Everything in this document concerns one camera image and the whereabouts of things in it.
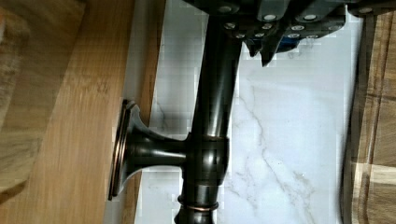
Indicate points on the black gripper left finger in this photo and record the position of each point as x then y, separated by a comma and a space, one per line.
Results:
239, 19

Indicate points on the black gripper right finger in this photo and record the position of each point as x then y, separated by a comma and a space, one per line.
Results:
299, 19

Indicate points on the dark bronze drawer handle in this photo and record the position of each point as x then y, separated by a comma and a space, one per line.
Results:
203, 156

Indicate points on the wooden drawer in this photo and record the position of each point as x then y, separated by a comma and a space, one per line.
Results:
79, 60

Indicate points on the wooden cutting board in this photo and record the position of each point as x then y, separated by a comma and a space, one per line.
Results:
368, 184

